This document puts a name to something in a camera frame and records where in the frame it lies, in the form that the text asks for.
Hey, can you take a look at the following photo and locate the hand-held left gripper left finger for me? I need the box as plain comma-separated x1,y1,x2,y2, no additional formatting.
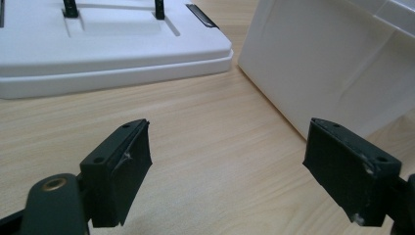
79,118,154,229

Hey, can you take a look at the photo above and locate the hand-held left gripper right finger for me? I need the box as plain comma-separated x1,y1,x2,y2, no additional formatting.
302,117,403,228

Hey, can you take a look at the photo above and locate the white plastic box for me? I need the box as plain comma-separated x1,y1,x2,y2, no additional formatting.
237,0,415,140

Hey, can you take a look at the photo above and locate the white plastic base tray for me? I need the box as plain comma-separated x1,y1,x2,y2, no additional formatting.
0,0,235,100

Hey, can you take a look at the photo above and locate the black strip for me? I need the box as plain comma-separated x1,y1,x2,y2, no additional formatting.
185,3,219,29

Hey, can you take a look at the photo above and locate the black post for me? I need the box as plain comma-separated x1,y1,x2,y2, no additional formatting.
62,0,80,19
154,0,165,21

